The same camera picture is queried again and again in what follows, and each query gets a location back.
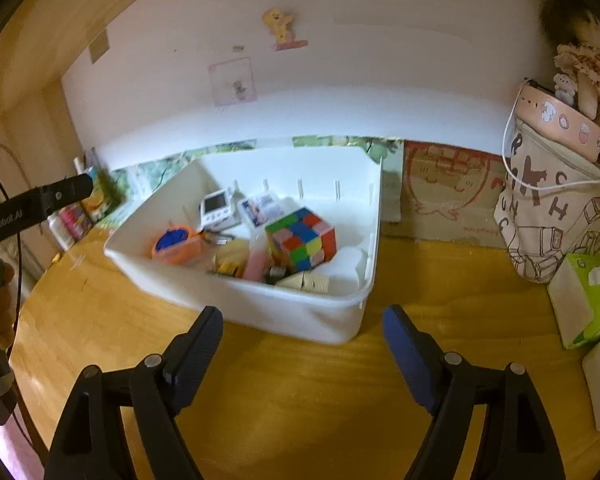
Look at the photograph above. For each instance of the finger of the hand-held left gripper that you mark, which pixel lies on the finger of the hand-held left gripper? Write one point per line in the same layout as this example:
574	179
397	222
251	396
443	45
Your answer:
67	191

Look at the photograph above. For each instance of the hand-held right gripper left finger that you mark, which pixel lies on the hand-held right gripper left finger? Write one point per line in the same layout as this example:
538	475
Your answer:
200	355

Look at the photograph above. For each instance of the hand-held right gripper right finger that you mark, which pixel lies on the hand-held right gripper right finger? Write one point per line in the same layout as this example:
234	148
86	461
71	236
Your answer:
410	360

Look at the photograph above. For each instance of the white plastic storage bin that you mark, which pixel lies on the white plastic storage bin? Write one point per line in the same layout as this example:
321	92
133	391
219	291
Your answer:
290	315

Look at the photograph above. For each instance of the pink correction tape dispenser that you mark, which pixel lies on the pink correction tape dispenser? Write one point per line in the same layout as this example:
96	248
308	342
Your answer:
255	265

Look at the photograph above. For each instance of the white plastic device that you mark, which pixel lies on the white plastic device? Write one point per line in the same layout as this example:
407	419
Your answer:
347	267

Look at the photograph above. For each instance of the orange blue tape measure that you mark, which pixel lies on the orange blue tape measure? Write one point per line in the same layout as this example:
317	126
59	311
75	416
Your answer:
177	245

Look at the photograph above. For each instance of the white digital camera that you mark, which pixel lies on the white digital camera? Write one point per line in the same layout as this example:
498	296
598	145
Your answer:
217	207

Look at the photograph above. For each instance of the blue label floss box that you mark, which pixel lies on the blue label floss box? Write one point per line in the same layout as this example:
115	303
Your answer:
262	208

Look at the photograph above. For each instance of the person's left hand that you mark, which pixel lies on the person's left hand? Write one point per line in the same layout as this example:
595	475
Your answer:
2	305

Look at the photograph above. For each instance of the yellow packet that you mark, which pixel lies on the yellow packet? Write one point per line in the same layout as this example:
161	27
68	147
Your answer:
102	195

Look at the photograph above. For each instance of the brown tape patch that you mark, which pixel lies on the brown tape patch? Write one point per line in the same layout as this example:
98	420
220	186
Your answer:
99	46

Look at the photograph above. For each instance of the multicoloured puzzle cube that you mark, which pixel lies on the multicoloured puzzle cube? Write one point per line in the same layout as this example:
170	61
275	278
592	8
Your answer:
300	240

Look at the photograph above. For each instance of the green tissue pack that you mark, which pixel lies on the green tissue pack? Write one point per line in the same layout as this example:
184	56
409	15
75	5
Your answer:
585	300

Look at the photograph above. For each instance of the beige printed tote bag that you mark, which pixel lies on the beige printed tote bag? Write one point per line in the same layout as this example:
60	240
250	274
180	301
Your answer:
545	220

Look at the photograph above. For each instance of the pink round tin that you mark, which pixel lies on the pink round tin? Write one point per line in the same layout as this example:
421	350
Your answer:
555	120

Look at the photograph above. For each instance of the beige plush doll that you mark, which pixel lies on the beige plush doll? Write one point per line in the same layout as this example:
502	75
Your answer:
585	65

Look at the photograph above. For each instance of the orange cartoon wall poster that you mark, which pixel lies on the orange cartoon wall poster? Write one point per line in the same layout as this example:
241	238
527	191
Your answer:
450	195

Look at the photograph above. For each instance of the pink paper wall sticker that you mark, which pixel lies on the pink paper wall sticker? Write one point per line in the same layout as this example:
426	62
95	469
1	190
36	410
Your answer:
232	82

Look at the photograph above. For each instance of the yellow bear wall sticker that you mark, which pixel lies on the yellow bear wall sticker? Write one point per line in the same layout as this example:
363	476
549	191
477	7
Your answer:
280	27

